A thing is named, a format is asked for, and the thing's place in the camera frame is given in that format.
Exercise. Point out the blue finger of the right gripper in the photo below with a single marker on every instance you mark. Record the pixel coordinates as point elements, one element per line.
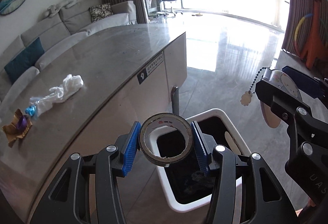
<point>313,86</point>
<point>281,103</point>

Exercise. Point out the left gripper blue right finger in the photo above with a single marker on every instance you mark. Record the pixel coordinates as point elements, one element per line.
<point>263,198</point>

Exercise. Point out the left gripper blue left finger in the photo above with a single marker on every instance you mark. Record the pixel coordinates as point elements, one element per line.
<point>66,199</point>

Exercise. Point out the round cartoon keychain case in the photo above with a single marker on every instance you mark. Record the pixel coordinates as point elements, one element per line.
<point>279,79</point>

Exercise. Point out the brown torn paper wrapper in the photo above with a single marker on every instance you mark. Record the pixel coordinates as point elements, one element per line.
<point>12,133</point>

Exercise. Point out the dark tape roll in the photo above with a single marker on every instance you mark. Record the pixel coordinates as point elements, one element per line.
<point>166,138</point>

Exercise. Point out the purple plastic lid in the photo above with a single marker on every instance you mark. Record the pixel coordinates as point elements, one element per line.
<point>22,123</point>

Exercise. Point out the blue snack wrapper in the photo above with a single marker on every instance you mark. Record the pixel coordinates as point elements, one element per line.
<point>31,111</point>

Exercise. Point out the white trash bin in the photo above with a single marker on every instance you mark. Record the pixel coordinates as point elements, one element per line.
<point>185,186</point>

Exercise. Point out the orange dinosaur hoop toy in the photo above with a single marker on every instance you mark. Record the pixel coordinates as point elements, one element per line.
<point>313,48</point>

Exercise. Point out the table label sticker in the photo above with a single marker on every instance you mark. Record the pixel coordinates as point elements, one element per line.
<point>150,67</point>

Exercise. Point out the teal rectangular cushion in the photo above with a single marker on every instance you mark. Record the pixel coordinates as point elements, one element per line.
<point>24,60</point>

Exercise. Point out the grey fabric sofa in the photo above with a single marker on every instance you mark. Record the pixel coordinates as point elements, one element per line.
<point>57,35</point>

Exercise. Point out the right floral cushion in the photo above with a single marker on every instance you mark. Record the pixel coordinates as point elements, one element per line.
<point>100,12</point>

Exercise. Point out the grey plush toy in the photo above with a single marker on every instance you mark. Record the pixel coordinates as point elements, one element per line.
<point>54,9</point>

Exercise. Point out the metal table handle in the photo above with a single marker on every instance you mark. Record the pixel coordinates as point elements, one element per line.
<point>175,100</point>

